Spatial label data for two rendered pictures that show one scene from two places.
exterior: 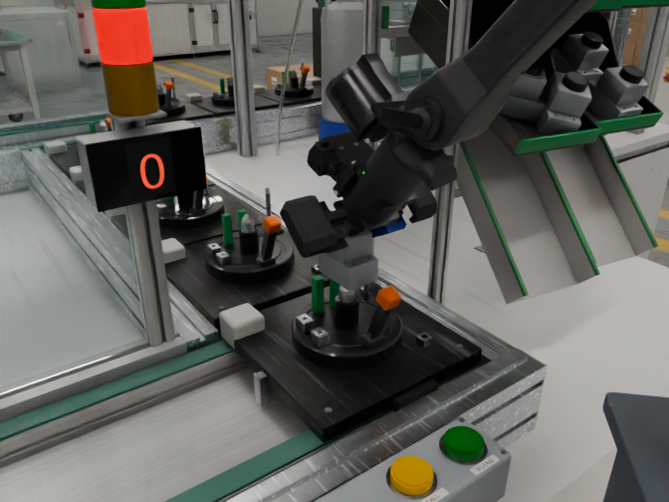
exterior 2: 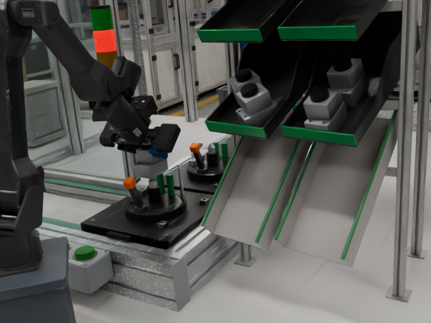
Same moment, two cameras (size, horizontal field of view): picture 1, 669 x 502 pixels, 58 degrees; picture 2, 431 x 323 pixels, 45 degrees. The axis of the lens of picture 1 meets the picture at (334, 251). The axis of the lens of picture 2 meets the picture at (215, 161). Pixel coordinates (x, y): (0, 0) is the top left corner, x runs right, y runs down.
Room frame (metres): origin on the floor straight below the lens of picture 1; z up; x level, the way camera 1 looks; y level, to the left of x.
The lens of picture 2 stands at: (0.36, -1.07, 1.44)
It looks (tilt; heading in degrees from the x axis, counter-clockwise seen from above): 19 degrees down; 68
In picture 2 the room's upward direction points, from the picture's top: 5 degrees counter-clockwise
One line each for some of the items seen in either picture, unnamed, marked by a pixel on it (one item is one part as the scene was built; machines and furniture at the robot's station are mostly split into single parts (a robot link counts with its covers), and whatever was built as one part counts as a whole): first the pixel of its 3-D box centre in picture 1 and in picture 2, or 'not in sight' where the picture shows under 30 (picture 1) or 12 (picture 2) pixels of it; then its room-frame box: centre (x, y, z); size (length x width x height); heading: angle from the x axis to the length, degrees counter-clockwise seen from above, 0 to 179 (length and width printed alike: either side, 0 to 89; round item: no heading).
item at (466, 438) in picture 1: (463, 445); (84, 254); (0.45, -0.13, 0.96); 0.04 x 0.04 x 0.02
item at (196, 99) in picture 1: (231, 89); not in sight; (2.03, 0.34, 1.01); 0.24 x 0.24 x 0.13; 36
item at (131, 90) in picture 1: (130, 87); (108, 61); (0.62, 0.21, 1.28); 0.05 x 0.05 x 0.05
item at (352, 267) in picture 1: (342, 246); (152, 157); (0.65, -0.01, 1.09); 0.08 x 0.04 x 0.07; 36
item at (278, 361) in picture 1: (346, 342); (156, 213); (0.64, -0.02, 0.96); 0.24 x 0.24 x 0.02; 36
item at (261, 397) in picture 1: (261, 388); not in sight; (0.56, 0.09, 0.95); 0.01 x 0.01 x 0.04; 36
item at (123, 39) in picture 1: (123, 35); (104, 40); (0.62, 0.21, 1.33); 0.05 x 0.05 x 0.05
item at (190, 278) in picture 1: (248, 237); (212, 157); (0.84, 0.13, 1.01); 0.24 x 0.24 x 0.13; 36
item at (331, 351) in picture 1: (346, 329); (156, 205); (0.64, -0.02, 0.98); 0.14 x 0.14 x 0.02
